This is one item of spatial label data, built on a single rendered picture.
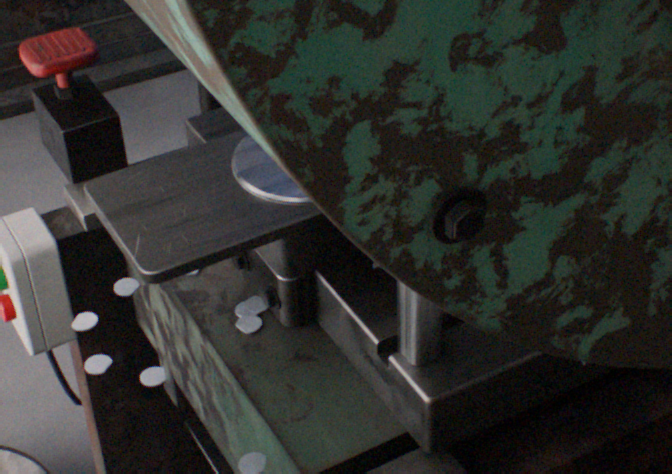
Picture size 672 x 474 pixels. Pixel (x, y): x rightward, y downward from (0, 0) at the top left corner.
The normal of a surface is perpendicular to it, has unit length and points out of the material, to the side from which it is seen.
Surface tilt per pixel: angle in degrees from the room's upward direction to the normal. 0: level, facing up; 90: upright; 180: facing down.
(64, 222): 0
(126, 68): 0
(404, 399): 90
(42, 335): 90
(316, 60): 90
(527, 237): 90
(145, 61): 0
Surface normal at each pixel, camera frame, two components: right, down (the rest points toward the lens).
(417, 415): -0.87, 0.32
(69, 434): -0.04, -0.79
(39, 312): 0.49, 0.52
